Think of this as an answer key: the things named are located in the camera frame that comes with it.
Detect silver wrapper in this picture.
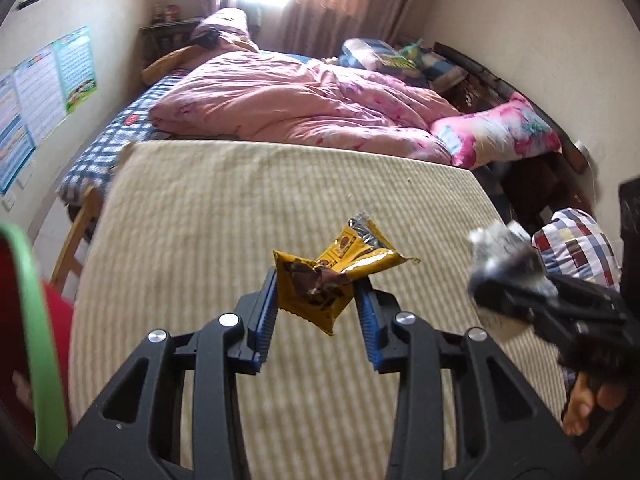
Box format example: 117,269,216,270
468,221,559,298

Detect yellow chocolate snack wrapper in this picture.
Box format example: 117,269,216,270
273,212,420,336

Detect right hand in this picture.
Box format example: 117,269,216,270
562,372,627,437

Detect plaid cloth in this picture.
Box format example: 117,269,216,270
532,208,620,290

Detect red bin with green rim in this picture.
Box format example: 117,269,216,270
1,223,73,464

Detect pink floral pillow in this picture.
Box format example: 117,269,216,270
430,92,562,169

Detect yellow checked mattress pad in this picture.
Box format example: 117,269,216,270
67,138,566,480

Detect wooden chair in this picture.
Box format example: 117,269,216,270
50,186,104,294

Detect blue checked bed sheet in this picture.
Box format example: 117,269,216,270
56,68,189,207

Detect folded blue clothes pile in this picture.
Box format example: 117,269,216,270
337,38,468,93

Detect pink quilt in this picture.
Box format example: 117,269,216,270
149,51,458,165

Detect pink patterned curtain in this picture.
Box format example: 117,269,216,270
277,0,413,58

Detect dark wooden nightstand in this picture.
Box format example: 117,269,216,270
139,18,203,67

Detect wall posters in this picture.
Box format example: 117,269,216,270
1,26,98,193

